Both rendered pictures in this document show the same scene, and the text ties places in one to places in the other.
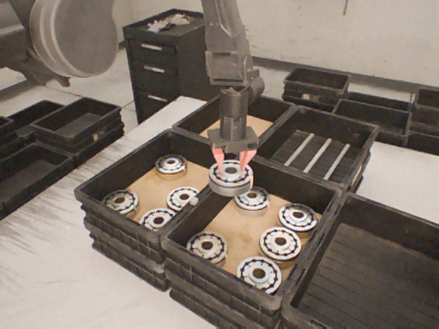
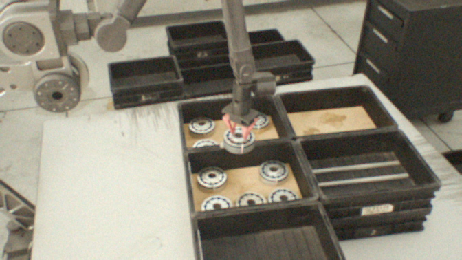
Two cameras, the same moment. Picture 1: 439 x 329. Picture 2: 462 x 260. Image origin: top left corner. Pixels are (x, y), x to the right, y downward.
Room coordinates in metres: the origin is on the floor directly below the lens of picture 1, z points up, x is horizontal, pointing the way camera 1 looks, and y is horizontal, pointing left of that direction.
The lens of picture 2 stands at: (-0.17, -0.88, 1.99)
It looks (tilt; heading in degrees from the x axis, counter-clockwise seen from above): 38 degrees down; 47
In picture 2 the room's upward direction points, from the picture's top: straight up
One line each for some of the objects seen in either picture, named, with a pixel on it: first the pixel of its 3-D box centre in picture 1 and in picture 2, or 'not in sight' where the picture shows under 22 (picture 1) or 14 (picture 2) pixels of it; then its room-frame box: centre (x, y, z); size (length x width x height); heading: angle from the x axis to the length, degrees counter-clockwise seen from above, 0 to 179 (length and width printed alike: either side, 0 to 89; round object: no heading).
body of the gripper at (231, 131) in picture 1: (232, 127); (241, 106); (0.65, -0.03, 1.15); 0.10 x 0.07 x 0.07; 102
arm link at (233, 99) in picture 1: (235, 98); (244, 89); (0.66, -0.03, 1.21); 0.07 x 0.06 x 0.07; 152
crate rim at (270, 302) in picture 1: (257, 215); (247, 176); (0.62, -0.09, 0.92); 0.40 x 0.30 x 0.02; 147
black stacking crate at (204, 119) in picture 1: (236, 129); (331, 122); (1.12, -0.06, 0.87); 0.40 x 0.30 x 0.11; 147
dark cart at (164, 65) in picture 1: (179, 81); (416, 57); (2.56, 0.31, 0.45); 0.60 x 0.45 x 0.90; 152
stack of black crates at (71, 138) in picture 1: (87, 148); (273, 84); (1.74, 0.80, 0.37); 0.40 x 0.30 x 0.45; 152
